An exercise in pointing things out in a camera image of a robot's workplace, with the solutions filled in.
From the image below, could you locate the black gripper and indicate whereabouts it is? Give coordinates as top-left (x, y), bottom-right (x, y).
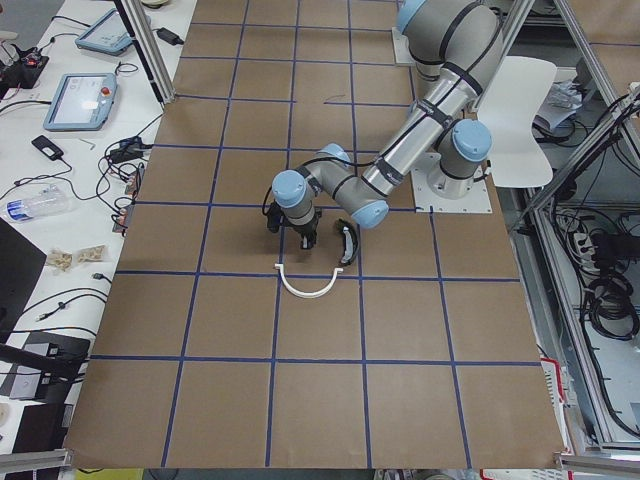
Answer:
top-left (288, 214), bottom-right (320, 250)

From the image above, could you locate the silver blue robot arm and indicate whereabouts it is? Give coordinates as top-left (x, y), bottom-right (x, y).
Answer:
top-left (265, 1), bottom-right (503, 249)

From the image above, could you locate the green curved brake shoe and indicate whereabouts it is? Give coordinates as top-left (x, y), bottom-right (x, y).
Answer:
top-left (334, 218), bottom-right (360, 267)

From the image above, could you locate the white plastic chair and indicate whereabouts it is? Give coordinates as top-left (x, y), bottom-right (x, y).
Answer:
top-left (477, 56), bottom-right (557, 188)

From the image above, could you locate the black power adapter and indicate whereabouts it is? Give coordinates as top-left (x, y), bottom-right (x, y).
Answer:
top-left (156, 27), bottom-right (184, 45)

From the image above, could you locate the clear plastic water bottle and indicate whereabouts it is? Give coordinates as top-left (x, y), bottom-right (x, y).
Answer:
top-left (1, 185), bottom-right (70, 222)

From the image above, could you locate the blue teach pendant near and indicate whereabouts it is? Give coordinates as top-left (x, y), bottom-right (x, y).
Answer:
top-left (43, 72), bottom-right (118, 132)

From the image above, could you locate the blue teach pendant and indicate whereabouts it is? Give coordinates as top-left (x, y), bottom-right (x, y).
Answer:
top-left (75, 8), bottom-right (132, 56)
top-left (43, 72), bottom-right (118, 132)

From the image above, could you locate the black smartphone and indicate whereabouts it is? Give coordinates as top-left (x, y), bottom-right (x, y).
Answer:
top-left (31, 135), bottom-right (64, 161)

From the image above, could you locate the blue teach pendant far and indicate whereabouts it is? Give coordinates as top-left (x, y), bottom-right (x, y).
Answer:
top-left (75, 8), bottom-right (132, 56)

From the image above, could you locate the white curved plastic bracket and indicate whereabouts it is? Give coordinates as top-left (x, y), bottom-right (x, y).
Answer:
top-left (274, 263), bottom-right (344, 300)

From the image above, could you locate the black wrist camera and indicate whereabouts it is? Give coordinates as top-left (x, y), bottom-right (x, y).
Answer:
top-left (264, 201), bottom-right (286, 234)

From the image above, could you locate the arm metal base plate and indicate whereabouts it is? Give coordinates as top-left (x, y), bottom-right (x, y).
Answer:
top-left (391, 27), bottom-right (415, 67)
top-left (411, 153), bottom-right (492, 214)

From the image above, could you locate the aluminium frame post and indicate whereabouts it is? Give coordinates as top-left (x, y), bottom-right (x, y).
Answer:
top-left (114, 0), bottom-right (175, 105)

